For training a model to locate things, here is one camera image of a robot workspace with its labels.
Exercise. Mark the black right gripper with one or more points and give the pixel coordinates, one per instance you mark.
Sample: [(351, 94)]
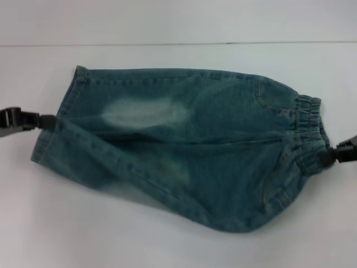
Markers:
[(347, 150)]

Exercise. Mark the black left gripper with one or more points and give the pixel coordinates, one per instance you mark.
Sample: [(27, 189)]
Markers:
[(16, 120)]

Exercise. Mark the blue washed denim shorts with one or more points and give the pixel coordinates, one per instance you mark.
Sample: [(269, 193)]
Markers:
[(181, 139)]

